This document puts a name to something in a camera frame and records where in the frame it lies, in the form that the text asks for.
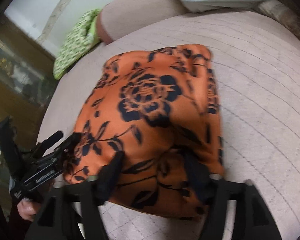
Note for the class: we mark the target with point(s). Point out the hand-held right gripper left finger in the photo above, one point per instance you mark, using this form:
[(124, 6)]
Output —
[(107, 180)]

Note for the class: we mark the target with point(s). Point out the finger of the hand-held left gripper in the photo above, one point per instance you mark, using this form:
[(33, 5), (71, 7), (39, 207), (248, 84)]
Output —
[(50, 138), (66, 146)]

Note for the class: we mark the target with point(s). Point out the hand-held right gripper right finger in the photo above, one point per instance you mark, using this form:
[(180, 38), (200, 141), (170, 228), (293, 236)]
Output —
[(196, 175)]

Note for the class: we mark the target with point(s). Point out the orange floral shirt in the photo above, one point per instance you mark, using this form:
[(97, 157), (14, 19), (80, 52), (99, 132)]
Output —
[(145, 130)]

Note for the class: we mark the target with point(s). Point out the person's left hand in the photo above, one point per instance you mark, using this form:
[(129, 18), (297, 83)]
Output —
[(27, 208)]

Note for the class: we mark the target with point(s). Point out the wooden door with glass pane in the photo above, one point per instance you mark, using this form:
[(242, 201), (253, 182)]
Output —
[(5, 110)]

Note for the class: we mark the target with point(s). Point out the green checkered pillow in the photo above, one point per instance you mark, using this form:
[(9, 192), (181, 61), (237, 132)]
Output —
[(75, 45)]

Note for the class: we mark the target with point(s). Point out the floral wallpaper border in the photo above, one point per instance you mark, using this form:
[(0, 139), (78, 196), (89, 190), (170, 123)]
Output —
[(55, 12)]

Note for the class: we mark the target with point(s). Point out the pink bolster cushion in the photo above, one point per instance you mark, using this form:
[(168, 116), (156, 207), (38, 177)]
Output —
[(140, 12)]

